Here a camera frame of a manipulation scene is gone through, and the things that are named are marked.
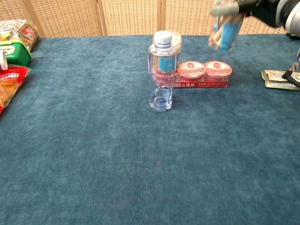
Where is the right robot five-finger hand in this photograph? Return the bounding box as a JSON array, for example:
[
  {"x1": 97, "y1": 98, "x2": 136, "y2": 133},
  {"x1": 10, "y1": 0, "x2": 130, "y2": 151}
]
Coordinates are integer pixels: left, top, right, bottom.
[{"x1": 210, "y1": 0, "x2": 289, "y2": 29}]

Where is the clear jar of snacks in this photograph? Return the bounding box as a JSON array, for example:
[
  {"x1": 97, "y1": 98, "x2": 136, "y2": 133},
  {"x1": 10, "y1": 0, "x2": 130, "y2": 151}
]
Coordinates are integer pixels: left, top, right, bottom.
[{"x1": 208, "y1": 9, "x2": 245, "y2": 52}]

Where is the white lidded can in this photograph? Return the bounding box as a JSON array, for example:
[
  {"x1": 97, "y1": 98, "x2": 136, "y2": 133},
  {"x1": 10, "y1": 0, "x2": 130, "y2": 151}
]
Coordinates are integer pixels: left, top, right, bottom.
[{"x1": 171, "y1": 32, "x2": 183, "y2": 65}]

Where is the yellow white snack packet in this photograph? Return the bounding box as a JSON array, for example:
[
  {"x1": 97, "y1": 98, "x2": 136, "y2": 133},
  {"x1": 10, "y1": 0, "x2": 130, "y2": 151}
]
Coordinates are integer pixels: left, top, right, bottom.
[{"x1": 261, "y1": 69, "x2": 300, "y2": 91}]

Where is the red yogurt cup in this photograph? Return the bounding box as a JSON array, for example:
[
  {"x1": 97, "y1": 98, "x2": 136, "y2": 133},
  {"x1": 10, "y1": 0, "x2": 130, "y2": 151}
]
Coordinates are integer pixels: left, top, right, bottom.
[
  {"x1": 203, "y1": 60, "x2": 233, "y2": 80},
  {"x1": 177, "y1": 60, "x2": 207, "y2": 80}
]

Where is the red cardboard cup sleeve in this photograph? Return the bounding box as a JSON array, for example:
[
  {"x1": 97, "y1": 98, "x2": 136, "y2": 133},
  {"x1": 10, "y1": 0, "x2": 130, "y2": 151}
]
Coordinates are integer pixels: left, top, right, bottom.
[{"x1": 152, "y1": 70, "x2": 230, "y2": 90}]

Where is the clear plastic water bottle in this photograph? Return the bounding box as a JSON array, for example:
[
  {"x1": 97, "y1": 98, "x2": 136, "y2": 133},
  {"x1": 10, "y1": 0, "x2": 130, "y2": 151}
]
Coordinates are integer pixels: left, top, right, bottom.
[{"x1": 148, "y1": 30, "x2": 177, "y2": 112}]

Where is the woven bamboo folding screen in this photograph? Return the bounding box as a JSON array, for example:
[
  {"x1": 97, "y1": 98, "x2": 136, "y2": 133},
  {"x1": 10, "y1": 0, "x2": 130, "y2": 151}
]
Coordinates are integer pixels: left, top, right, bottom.
[{"x1": 0, "y1": 0, "x2": 300, "y2": 38}]

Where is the blue table cloth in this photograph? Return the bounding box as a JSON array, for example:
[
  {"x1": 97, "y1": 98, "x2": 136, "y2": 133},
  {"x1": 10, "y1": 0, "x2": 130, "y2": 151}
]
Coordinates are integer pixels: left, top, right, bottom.
[{"x1": 0, "y1": 33, "x2": 300, "y2": 225}]

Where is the red clear snack bag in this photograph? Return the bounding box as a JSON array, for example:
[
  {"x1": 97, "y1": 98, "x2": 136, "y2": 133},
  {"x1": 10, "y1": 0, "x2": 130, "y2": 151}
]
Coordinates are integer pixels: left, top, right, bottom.
[{"x1": 18, "y1": 21, "x2": 40, "y2": 52}]

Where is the green lidded container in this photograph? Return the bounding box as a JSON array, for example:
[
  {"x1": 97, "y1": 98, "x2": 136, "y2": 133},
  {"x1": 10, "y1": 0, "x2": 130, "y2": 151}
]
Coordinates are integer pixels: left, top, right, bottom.
[{"x1": 0, "y1": 40, "x2": 32, "y2": 67}]

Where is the white-label snack bag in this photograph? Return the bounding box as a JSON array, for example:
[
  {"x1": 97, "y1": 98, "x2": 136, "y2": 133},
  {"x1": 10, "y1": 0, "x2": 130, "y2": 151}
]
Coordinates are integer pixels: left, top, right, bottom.
[{"x1": 0, "y1": 19, "x2": 27, "y2": 42}]

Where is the big red snack bag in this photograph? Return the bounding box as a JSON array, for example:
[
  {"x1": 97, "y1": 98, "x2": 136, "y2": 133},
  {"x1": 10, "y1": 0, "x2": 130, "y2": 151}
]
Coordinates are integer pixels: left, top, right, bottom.
[{"x1": 0, "y1": 65, "x2": 31, "y2": 116}]

